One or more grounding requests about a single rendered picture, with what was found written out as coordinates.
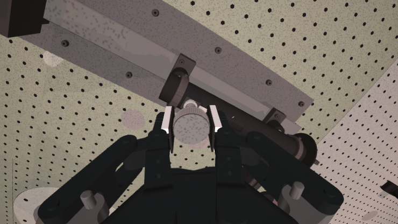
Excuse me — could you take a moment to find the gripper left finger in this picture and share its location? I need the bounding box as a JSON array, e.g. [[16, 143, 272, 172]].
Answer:
[[37, 106, 175, 224]]

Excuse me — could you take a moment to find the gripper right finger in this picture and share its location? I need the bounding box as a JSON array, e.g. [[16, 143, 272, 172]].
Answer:
[[208, 104, 345, 223]]

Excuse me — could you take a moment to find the grey knurled thumbscrew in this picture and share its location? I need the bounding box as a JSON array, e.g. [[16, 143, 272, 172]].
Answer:
[[172, 99, 209, 145]]

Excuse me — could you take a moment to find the black lens tube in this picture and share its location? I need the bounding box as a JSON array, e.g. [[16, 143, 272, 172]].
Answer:
[[183, 82, 301, 158]]

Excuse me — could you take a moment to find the white round disc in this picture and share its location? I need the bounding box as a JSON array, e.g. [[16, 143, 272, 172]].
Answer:
[[13, 186, 63, 224]]

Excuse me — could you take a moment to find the pale perforated board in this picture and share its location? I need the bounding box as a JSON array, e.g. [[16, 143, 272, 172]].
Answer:
[[310, 58, 398, 224]]

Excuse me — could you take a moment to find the small black block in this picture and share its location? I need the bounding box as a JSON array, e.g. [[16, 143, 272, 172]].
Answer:
[[379, 180, 398, 199]]

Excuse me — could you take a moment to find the black iris ring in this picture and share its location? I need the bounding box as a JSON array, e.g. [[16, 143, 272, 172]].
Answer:
[[292, 132, 319, 168]]

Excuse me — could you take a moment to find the black tube mount block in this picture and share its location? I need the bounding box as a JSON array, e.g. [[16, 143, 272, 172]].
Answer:
[[177, 53, 197, 76], [262, 107, 287, 129]]

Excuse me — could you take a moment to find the black lens carrier ring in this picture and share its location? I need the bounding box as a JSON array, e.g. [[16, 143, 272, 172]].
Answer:
[[158, 69, 190, 108]]

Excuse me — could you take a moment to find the light grey optical rail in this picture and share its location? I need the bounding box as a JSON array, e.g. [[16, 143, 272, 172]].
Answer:
[[42, 0, 303, 135]]

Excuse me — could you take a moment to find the grey rail base plate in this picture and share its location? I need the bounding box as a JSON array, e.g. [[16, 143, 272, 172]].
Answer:
[[18, 0, 315, 127]]

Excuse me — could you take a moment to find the dark rail carrier block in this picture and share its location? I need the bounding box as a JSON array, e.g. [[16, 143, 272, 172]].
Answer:
[[0, 0, 51, 38]]

